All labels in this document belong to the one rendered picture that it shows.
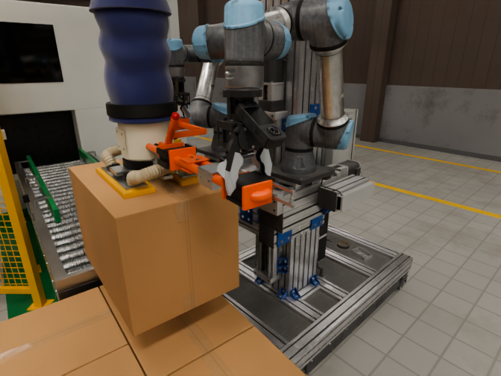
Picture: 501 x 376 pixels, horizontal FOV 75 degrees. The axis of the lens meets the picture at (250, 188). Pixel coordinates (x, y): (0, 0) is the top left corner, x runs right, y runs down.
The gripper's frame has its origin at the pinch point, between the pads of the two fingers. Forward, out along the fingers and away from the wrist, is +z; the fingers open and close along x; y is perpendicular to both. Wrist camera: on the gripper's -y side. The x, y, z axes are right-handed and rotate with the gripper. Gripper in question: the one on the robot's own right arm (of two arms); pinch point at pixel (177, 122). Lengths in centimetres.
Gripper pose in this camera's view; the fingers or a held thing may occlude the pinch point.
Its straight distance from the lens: 158.3
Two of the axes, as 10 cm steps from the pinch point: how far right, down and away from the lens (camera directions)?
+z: -0.1, 9.3, 3.6
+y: 6.0, 2.9, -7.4
